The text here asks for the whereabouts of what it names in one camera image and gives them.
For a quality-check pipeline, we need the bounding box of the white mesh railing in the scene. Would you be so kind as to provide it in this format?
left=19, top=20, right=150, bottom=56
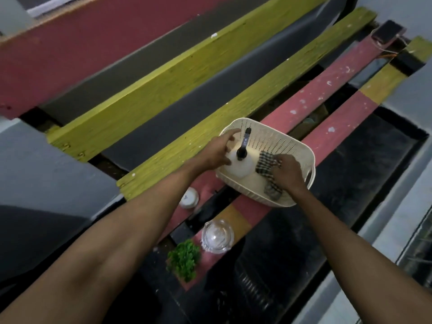
left=396, top=216, right=432, bottom=277

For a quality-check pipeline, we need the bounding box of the checked wiping cloth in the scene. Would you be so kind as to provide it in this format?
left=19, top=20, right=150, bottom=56
left=255, top=151, right=284, bottom=201

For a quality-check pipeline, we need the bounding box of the white window with bar grille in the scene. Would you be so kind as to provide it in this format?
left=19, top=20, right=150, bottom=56
left=23, top=0, right=92, bottom=19

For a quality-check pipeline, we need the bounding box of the person's left hand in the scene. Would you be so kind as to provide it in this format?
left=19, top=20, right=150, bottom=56
left=199, top=128, right=243, bottom=171

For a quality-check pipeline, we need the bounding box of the red yellow black wooden bench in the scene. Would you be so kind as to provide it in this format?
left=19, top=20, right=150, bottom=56
left=0, top=0, right=432, bottom=293

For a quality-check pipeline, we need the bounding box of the person's right forearm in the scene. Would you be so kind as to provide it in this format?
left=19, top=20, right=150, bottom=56
left=292, top=185, right=432, bottom=324

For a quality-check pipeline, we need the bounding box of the thin orange white cable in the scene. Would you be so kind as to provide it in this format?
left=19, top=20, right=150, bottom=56
left=373, top=33, right=418, bottom=59

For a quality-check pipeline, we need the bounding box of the dark smartphone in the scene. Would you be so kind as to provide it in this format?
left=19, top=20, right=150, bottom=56
left=371, top=20, right=405, bottom=45

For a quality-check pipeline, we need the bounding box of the person's right hand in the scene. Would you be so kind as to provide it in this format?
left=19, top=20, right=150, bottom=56
left=270, top=154, right=310, bottom=194

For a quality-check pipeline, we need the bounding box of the small green potted plant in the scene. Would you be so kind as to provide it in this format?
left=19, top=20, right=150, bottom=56
left=166, top=240, right=202, bottom=283

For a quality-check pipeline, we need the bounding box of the person's left forearm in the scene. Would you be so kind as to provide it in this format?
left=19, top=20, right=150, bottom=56
left=0, top=158, right=220, bottom=324

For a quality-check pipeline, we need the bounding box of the white spray bottle black trigger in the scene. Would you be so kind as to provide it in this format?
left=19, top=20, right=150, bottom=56
left=224, top=128, right=254, bottom=179

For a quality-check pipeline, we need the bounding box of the clear glass ashtray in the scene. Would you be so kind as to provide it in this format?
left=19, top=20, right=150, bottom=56
left=201, top=218, right=235, bottom=255

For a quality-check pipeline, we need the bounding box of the cream plastic basket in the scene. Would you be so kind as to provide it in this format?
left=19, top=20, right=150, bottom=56
left=215, top=117, right=316, bottom=208

